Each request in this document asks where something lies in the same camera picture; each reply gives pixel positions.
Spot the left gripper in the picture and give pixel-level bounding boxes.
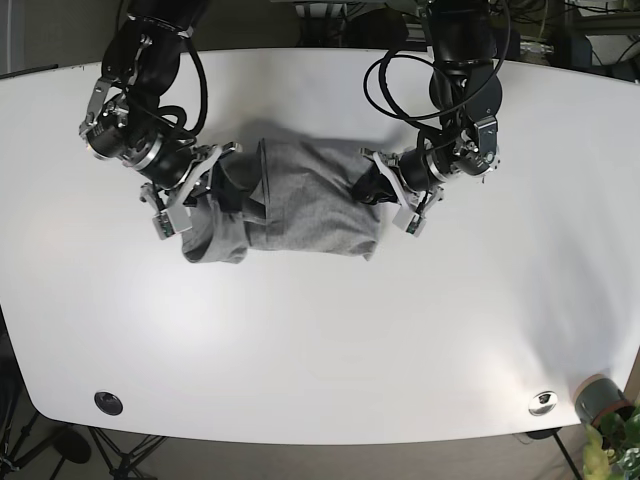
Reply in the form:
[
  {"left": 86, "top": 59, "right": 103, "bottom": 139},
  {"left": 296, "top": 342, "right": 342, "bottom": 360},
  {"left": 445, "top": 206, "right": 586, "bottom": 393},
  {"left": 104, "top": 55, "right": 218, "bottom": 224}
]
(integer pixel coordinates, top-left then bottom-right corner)
[{"left": 352, "top": 125, "right": 500, "bottom": 237}]

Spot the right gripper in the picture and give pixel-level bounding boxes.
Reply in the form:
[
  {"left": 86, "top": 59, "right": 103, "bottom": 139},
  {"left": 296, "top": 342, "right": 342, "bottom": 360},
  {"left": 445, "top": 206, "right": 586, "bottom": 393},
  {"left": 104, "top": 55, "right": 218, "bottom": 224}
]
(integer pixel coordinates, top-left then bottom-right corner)
[{"left": 115, "top": 130, "right": 242, "bottom": 240}]

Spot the grey T-shirt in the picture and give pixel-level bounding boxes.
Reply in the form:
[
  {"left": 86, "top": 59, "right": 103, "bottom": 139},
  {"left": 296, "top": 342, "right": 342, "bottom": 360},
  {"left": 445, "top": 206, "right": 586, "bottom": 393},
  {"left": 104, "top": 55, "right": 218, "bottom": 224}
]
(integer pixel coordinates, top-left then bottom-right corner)
[{"left": 182, "top": 138, "right": 381, "bottom": 264}]

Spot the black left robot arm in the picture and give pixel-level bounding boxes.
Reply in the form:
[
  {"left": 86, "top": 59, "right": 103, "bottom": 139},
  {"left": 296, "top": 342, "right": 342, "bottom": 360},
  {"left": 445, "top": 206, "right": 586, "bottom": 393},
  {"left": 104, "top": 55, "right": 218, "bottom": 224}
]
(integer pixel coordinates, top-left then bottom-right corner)
[{"left": 352, "top": 1, "right": 507, "bottom": 236}]

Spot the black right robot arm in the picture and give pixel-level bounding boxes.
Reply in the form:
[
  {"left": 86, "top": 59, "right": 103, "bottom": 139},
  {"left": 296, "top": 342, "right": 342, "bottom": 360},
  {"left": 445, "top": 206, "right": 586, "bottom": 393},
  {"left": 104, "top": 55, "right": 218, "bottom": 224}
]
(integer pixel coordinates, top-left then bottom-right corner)
[{"left": 79, "top": 1, "right": 241, "bottom": 239}]

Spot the black table grommet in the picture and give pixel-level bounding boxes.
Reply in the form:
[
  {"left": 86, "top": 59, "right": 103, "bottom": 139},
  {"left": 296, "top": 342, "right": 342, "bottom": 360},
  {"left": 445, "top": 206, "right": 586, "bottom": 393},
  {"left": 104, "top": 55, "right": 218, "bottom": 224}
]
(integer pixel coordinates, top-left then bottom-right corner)
[{"left": 94, "top": 391, "right": 124, "bottom": 416}]

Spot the silver table grommet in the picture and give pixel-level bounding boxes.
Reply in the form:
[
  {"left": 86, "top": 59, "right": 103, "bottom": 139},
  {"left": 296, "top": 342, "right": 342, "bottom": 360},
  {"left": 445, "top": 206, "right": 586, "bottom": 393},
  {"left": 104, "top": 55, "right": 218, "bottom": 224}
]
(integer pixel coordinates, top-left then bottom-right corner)
[{"left": 528, "top": 391, "right": 558, "bottom": 417}]

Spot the grey plant pot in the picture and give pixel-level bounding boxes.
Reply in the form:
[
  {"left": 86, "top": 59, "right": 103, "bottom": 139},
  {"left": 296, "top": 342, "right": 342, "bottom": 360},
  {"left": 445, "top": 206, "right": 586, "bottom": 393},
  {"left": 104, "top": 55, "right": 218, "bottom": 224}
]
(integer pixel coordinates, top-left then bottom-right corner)
[{"left": 573, "top": 374, "right": 635, "bottom": 427}]

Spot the green potted plant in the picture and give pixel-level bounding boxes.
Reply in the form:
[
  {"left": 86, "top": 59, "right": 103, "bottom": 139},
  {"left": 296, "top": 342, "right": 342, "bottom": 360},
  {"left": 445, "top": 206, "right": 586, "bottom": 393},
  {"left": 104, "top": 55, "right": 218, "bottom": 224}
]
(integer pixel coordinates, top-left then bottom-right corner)
[{"left": 583, "top": 405, "right": 639, "bottom": 480}]

